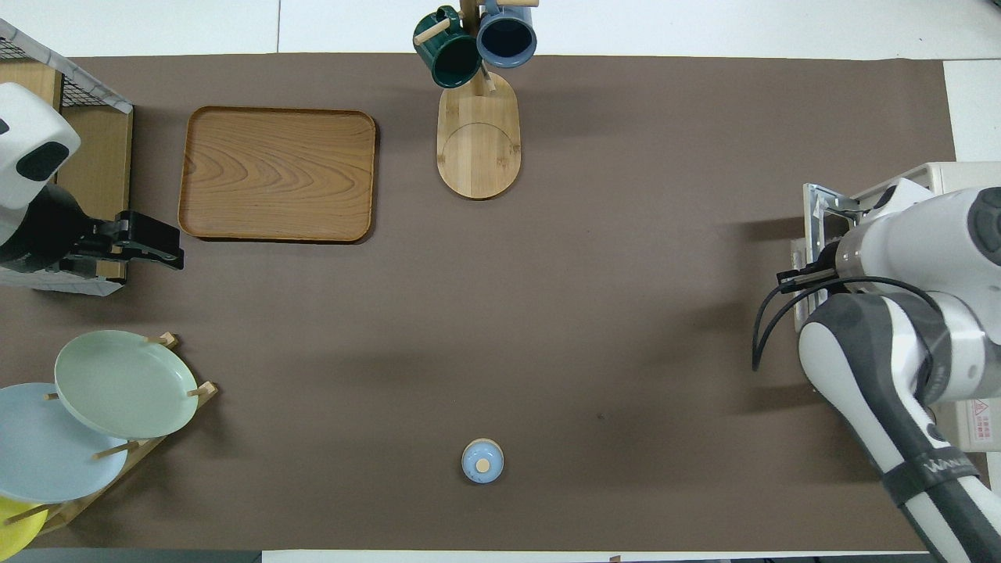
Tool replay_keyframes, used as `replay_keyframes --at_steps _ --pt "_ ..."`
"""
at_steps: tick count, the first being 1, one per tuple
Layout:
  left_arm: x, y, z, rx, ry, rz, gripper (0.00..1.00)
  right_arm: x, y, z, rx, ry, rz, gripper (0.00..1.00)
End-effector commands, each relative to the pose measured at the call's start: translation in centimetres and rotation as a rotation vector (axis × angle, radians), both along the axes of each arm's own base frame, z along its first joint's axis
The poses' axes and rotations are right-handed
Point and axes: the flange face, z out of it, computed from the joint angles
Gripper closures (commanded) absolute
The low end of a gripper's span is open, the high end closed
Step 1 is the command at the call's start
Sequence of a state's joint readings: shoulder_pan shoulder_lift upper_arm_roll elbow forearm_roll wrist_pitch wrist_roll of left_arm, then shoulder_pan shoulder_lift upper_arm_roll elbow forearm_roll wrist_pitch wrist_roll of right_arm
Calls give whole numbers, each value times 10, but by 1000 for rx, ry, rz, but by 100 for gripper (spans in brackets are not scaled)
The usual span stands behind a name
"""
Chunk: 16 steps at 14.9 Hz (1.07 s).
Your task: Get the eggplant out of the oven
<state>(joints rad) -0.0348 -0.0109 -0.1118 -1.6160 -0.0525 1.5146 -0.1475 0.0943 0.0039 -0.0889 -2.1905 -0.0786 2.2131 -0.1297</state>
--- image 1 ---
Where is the small blue lidded jar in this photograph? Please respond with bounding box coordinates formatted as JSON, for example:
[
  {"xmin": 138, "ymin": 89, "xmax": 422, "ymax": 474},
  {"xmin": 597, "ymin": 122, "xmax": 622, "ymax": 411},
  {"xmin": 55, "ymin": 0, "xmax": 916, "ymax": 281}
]
[{"xmin": 461, "ymin": 438, "xmax": 505, "ymax": 485}]

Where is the toaster oven glass door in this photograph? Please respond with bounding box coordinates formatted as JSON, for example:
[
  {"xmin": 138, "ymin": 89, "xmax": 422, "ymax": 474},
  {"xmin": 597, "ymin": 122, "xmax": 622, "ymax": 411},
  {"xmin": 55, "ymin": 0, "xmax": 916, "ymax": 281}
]
[{"xmin": 790, "ymin": 182, "xmax": 861, "ymax": 333}]

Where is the rectangular wooden tray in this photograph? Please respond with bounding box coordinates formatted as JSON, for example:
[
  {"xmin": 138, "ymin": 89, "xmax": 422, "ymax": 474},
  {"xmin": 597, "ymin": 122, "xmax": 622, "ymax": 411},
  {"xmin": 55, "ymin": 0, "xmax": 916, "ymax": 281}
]
[{"xmin": 178, "ymin": 106, "xmax": 378, "ymax": 243}]

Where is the cream toaster oven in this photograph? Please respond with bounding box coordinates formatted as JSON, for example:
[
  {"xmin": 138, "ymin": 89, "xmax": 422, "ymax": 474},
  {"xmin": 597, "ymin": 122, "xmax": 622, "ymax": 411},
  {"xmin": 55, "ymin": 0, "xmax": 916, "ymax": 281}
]
[{"xmin": 849, "ymin": 162, "xmax": 1001, "ymax": 453}]

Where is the wooden plate rack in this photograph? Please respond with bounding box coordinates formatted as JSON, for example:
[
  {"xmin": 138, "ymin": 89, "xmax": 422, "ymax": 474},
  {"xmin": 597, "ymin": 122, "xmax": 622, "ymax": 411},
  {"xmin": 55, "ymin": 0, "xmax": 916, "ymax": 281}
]
[{"xmin": 0, "ymin": 332, "xmax": 220, "ymax": 536}]

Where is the large light blue plate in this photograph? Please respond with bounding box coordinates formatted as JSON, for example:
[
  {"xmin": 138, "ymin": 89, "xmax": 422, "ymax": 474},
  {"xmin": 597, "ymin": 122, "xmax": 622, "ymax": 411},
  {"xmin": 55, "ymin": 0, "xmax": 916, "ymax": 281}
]
[{"xmin": 0, "ymin": 382, "xmax": 130, "ymax": 504}]

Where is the wooden mug tree stand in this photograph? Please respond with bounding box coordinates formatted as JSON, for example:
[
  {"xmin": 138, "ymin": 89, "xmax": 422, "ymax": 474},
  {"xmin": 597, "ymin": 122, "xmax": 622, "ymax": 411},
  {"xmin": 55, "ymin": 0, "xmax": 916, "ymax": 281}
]
[{"xmin": 413, "ymin": 0, "xmax": 540, "ymax": 201}]

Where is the brown table mat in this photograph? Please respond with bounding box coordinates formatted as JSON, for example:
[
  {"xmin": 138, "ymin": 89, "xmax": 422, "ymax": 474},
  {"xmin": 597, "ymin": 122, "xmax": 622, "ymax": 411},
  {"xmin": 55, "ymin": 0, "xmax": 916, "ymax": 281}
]
[{"xmin": 0, "ymin": 53, "xmax": 994, "ymax": 552}]

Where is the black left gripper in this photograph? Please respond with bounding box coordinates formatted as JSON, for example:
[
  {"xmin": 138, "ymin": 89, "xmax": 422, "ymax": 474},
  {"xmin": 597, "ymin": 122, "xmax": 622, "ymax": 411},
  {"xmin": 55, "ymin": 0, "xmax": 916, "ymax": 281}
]
[{"xmin": 55, "ymin": 211, "xmax": 185, "ymax": 278}]

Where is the dark green mug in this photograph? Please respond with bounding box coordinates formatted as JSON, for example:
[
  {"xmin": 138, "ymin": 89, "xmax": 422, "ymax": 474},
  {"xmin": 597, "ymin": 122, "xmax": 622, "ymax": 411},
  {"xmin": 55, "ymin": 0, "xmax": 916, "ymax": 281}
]
[{"xmin": 412, "ymin": 6, "xmax": 483, "ymax": 89}]

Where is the blue mug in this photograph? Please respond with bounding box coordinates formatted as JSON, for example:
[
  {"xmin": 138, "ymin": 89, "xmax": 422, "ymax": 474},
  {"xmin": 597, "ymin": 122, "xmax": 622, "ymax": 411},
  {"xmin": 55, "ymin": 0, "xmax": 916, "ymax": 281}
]
[{"xmin": 475, "ymin": 0, "xmax": 539, "ymax": 70}]

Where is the yellow plate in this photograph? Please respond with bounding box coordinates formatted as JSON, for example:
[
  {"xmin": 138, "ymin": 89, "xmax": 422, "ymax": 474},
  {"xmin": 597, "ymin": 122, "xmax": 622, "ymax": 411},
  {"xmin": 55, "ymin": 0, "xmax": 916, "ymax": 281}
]
[{"xmin": 0, "ymin": 495, "xmax": 46, "ymax": 561}]

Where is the light green plate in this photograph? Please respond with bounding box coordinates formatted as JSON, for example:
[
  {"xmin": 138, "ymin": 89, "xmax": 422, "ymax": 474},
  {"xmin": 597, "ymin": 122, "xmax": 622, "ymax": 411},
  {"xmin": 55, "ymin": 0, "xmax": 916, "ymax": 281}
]
[{"xmin": 54, "ymin": 329, "xmax": 199, "ymax": 439}]

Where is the wire and wood shelf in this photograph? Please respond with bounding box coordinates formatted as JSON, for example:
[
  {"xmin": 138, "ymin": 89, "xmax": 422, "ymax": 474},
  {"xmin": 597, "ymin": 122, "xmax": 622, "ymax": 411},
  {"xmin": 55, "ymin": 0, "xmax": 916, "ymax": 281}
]
[{"xmin": 0, "ymin": 17, "xmax": 134, "ymax": 296}]

